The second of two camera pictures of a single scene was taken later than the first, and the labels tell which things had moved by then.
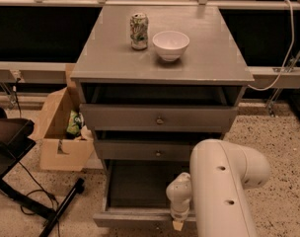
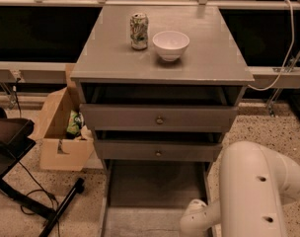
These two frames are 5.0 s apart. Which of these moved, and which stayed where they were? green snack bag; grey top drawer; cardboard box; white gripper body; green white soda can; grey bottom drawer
Moved: grey bottom drawer; white gripper body
Stayed: cardboard box; green snack bag; grey top drawer; green white soda can
